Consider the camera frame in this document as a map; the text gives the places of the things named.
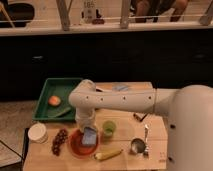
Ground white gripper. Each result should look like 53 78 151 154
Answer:
75 108 97 132

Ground blue sponge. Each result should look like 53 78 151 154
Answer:
82 127 97 146

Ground red bowl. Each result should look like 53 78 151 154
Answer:
67 129 99 159

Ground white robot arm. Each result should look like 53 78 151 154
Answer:
68 79 213 171

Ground green cucumber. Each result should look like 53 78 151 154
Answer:
52 107 71 118

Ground green plastic cup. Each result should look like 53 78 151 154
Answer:
102 120 116 139

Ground dark grape bunch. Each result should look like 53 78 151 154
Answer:
51 129 68 156

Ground green plastic tray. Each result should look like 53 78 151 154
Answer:
33 78 82 122

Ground orange peach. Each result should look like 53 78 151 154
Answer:
48 95 61 107

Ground brown chocolate bar box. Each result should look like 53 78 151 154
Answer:
133 113 148 122

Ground small metal cup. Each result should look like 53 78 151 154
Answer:
131 138 145 154

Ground metal spoon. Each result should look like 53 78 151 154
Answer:
143 124 149 157

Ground white carton on shelf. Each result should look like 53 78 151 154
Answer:
83 0 96 23

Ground seated person legs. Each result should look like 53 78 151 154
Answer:
131 0 189 23

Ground black office chair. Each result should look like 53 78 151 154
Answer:
0 3 35 28

